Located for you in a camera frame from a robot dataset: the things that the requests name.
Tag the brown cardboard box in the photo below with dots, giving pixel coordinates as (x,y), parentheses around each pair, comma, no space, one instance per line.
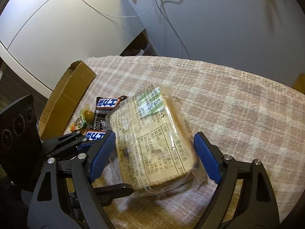
(69,93)

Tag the lattice storage basket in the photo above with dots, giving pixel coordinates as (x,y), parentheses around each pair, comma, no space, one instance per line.
(146,50)

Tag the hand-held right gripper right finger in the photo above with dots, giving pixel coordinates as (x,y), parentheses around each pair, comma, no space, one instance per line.
(207,158)

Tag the white cabinet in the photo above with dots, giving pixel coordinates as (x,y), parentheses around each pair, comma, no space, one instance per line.
(59,28)

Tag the orange jelly cup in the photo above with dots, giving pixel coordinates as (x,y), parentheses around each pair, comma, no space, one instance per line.
(78,125)

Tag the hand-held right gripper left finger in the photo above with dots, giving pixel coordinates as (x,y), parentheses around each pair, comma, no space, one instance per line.
(102,158)

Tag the brown blue chocolate bar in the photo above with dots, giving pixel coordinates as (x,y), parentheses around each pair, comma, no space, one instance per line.
(108,103)
(95,134)
(100,120)

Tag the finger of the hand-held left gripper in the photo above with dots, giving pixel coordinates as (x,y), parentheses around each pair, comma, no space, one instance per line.
(114,193)
(64,143)

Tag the bread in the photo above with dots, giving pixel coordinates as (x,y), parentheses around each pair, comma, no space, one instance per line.
(152,133)

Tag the green yellow jelly cup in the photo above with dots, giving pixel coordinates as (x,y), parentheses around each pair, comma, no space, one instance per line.
(87,115)

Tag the plaid tablecloth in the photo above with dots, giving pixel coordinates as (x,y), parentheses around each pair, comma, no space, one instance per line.
(238,105)

